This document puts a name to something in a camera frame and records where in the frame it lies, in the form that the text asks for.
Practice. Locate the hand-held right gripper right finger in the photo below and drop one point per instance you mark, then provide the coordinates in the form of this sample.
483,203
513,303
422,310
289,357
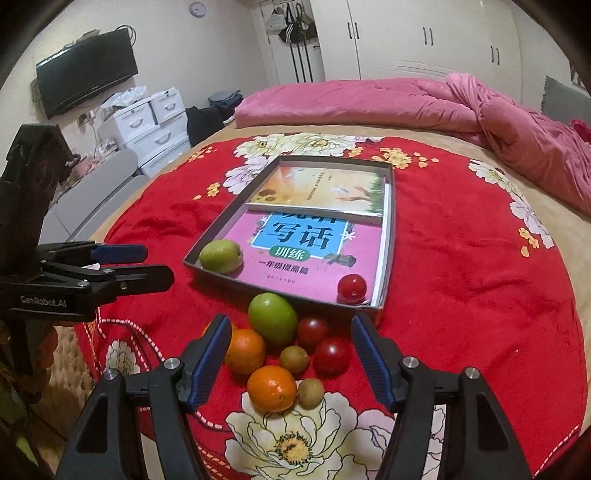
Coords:
369,364

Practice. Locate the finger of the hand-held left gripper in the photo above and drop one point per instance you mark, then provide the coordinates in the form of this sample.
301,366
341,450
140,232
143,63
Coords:
147,277
120,252

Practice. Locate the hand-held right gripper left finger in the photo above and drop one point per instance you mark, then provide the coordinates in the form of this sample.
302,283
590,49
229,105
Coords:
212,360

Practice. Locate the red cherry tomato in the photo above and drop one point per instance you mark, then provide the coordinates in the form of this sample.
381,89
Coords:
352,288
332,356
313,331

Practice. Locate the grey cardboard box tray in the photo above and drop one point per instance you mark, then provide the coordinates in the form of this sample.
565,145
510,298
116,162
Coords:
390,230

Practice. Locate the small brown kiwi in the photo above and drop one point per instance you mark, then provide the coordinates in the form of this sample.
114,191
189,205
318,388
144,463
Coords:
294,359
310,393

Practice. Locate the grey sofa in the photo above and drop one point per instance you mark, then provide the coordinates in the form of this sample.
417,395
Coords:
106,184

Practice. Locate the pale green jujube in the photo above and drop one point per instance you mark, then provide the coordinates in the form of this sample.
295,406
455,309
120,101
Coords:
220,256

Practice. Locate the red floral blanket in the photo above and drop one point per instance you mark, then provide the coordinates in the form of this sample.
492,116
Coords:
461,300

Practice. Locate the white drawer cabinet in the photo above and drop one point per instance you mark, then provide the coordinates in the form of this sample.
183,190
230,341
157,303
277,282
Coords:
147,138

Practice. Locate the pink book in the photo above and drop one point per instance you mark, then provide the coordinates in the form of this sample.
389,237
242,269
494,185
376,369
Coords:
295,272

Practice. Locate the black bag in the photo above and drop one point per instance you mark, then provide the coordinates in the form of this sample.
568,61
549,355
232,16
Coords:
205,122

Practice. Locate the yellow sunflower book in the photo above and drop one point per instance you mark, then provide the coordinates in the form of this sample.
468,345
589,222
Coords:
323,187

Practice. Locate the folded dark clothes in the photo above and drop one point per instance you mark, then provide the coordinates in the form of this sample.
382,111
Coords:
225,100

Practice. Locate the pink quilt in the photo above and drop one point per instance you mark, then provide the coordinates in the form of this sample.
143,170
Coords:
369,104

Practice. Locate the hanging black bags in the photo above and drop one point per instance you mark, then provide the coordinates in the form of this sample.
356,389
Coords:
295,27

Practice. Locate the white wardrobe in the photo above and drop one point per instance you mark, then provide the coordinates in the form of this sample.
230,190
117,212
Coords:
415,41

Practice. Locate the grey pillow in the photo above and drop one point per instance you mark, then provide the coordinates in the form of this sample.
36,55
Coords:
565,99

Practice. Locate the wall power socket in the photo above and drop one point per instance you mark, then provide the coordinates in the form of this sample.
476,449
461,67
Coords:
87,117

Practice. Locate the black wall television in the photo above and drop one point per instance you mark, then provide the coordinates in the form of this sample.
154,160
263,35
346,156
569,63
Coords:
85,74

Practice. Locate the round wall clock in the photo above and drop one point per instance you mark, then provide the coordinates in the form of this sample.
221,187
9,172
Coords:
198,9

